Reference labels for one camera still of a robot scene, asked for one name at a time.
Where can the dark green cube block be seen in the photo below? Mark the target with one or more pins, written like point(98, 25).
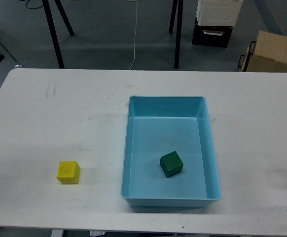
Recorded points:
point(171, 164)

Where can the yellow cube block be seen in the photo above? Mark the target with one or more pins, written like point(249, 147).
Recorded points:
point(68, 172)

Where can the light wooden crate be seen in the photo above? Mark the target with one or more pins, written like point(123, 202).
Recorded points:
point(268, 53)

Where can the light blue plastic bin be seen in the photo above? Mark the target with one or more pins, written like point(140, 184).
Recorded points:
point(157, 126)

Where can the white air purifier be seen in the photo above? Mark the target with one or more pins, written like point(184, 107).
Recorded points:
point(218, 12)

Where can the black right table leg frame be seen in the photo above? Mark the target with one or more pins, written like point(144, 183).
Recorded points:
point(176, 15)

